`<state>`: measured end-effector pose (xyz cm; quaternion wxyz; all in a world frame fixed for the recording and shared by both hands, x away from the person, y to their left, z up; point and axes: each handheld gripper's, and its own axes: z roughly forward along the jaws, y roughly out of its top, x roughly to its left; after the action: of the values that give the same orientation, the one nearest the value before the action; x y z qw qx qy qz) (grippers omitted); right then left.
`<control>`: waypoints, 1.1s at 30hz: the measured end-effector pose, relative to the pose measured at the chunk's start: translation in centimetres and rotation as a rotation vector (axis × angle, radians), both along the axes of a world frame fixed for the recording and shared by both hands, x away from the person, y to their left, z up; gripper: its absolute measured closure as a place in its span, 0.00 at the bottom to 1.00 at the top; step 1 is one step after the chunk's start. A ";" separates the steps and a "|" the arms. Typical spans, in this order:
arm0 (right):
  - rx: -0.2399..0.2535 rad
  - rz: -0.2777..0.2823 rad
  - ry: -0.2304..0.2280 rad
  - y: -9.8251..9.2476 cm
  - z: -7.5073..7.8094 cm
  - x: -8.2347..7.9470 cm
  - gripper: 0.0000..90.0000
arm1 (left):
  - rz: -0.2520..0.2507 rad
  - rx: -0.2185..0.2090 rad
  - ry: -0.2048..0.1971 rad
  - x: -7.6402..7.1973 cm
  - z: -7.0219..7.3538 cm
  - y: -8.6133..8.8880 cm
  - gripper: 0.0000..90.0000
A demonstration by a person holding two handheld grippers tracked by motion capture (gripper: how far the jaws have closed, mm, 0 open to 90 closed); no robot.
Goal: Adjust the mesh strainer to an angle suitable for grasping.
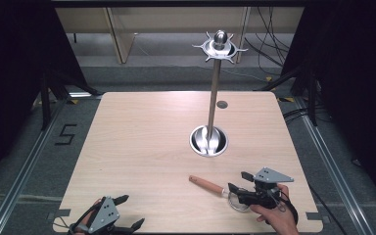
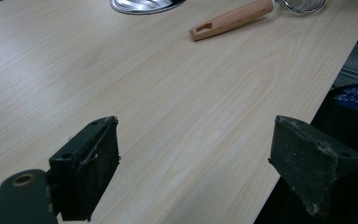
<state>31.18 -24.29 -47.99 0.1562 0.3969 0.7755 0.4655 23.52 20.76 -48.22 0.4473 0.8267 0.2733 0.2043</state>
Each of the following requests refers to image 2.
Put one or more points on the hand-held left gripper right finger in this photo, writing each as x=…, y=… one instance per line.
x=307, y=168

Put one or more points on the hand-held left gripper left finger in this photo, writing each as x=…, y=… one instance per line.
x=84, y=174

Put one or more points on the dark blue printed object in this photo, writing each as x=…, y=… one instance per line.
x=355, y=99

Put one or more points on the shiny metal bowl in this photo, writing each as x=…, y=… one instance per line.
x=146, y=5

